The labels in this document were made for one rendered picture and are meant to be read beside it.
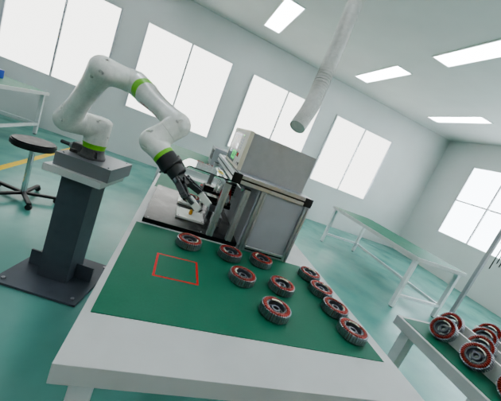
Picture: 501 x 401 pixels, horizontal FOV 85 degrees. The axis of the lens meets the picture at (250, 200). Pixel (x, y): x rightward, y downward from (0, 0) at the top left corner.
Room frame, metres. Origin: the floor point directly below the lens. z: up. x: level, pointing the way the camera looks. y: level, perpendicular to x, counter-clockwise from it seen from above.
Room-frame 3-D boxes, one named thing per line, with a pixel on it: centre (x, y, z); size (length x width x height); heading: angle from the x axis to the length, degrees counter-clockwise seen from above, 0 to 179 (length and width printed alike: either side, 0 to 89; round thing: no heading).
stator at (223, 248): (1.17, 0.00, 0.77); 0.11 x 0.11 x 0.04
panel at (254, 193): (1.62, 0.07, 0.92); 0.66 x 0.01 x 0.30; 18
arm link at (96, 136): (1.56, 0.99, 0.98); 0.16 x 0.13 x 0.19; 147
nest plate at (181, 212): (1.43, 0.28, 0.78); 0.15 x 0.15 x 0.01; 18
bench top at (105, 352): (1.62, 0.08, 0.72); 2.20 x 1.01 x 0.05; 18
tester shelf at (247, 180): (1.64, 0.01, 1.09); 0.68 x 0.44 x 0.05; 18
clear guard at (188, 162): (1.38, 0.26, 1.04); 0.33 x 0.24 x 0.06; 108
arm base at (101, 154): (1.58, 1.04, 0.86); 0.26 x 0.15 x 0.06; 92
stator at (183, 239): (1.12, 0.18, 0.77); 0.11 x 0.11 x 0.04
